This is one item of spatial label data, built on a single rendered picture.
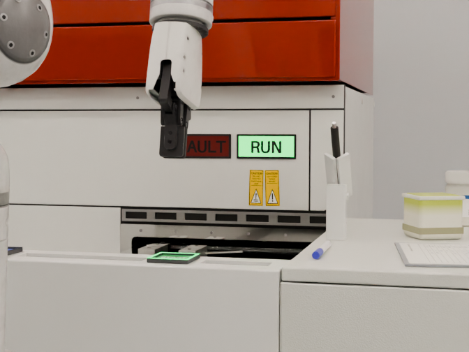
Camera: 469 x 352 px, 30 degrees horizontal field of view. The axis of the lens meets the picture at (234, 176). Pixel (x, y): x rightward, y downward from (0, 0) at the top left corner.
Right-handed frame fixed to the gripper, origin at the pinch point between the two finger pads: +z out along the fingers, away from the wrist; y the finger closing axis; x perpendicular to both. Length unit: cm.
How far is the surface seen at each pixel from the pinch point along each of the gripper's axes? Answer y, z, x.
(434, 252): -13.6, 12.2, 33.3
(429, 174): -205, -29, 28
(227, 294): 0.5, 19.3, 8.4
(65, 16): -47, -35, -39
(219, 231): -59, 6, -9
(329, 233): -25.3, 9.0, 17.5
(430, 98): -199, -55, 29
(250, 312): 0.0, 21.4, 11.4
